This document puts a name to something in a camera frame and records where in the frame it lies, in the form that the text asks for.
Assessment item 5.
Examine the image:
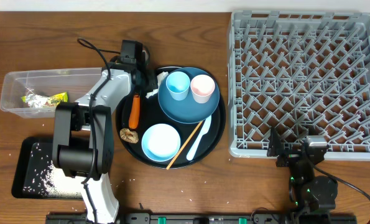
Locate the dark blue plate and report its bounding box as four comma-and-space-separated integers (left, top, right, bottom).
158, 77, 220, 124

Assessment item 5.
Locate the black rectangular tray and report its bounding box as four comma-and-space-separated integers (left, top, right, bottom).
11, 136, 82, 200

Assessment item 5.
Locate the round black tray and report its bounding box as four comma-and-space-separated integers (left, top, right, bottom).
116, 67, 226, 169

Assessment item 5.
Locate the grey dishwasher rack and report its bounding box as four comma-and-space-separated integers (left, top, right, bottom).
227, 11, 370, 161

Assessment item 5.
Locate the orange carrot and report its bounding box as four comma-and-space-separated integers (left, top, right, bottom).
129, 93, 141, 129

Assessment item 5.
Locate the clear plastic bin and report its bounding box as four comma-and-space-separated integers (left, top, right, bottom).
0, 67, 101, 118

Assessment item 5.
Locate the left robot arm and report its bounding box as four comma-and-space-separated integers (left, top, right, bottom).
52, 59, 157, 223

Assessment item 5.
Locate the light blue bowl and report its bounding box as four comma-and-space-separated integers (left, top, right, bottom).
141, 123, 181, 162

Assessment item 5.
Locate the light blue plastic spoon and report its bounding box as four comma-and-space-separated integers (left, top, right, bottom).
186, 116, 212, 161

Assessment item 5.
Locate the pile of white rice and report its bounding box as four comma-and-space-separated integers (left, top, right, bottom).
22, 142, 85, 199

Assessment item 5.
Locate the yellow snack wrapper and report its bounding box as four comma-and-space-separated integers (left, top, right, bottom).
21, 92, 68, 108

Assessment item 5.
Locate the white tissue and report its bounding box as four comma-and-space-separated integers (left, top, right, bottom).
146, 72, 169, 99

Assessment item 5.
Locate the wooden chopstick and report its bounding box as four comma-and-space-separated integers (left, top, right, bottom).
165, 121, 203, 170

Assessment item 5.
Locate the brown walnut shell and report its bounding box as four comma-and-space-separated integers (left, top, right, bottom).
119, 128, 139, 144

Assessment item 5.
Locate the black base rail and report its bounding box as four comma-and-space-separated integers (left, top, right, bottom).
45, 211, 358, 224

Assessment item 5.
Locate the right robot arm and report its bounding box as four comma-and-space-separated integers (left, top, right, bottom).
267, 128, 338, 223

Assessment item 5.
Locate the pink cup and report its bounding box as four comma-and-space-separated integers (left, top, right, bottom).
190, 75, 215, 103

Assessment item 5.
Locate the light blue cup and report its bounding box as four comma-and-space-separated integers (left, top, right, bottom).
166, 72, 190, 101

